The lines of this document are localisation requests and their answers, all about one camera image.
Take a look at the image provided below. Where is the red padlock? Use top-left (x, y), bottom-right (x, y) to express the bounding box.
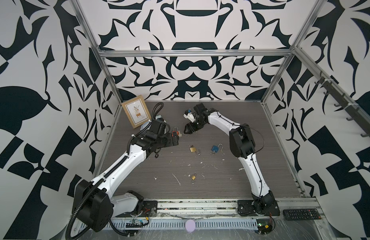
top-left (172, 127), bottom-right (180, 140)

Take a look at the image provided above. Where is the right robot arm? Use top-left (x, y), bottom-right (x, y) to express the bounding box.
top-left (184, 103), bottom-right (281, 217)

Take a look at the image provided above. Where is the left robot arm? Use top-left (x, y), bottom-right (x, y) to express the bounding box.
top-left (65, 102), bottom-right (179, 240)

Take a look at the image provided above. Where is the blue square alarm clock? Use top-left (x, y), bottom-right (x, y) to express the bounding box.
top-left (141, 121), bottom-right (151, 130)

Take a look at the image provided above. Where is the brass padlock centre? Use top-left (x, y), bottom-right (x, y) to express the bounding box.
top-left (189, 145), bottom-right (201, 156)

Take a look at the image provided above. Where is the blue padlock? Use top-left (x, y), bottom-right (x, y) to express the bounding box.
top-left (211, 144), bottom-right (224, 155)

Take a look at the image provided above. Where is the left circuit board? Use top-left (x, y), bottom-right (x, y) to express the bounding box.
top-left (125, 218), bottom-right (150, 228)

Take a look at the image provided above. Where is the circuit board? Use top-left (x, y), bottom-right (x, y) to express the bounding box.
top-left (255, 218), bottom-right (276, 236)
top-left (125, 218), bottom-right (150, 228)

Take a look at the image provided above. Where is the purple round lid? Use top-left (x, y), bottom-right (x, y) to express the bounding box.
top-left (185, 219), bottom-right (196, 233)

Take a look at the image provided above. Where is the right circuit board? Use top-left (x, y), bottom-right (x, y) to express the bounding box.
top-left (255, 218), bottom-right (276, 236)

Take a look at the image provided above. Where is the black remote control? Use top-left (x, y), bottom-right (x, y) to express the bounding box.
top-left (283, 209), bottom-right (322, 221)

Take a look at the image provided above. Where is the black coat hook rack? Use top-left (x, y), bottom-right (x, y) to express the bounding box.
top-left (315, 71), bottom-right (370, 139)

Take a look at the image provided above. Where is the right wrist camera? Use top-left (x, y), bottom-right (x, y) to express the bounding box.
top-left (184, 109), bottom-right (197, 123)

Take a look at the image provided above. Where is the wooden picture frame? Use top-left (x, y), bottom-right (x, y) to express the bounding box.
top-left (122, 95), bottom-right (151, 129)

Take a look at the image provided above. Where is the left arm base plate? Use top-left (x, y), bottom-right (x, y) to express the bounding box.
top-left (133, 201), bottom-right (158, 216)

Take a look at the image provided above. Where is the white slotted cable duct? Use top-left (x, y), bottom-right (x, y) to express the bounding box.
top-left (112, 219), bottom-right (259, 230)

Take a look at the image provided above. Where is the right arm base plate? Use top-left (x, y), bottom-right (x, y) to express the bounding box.
top-left (237, 200), bottom-right (281, 217)

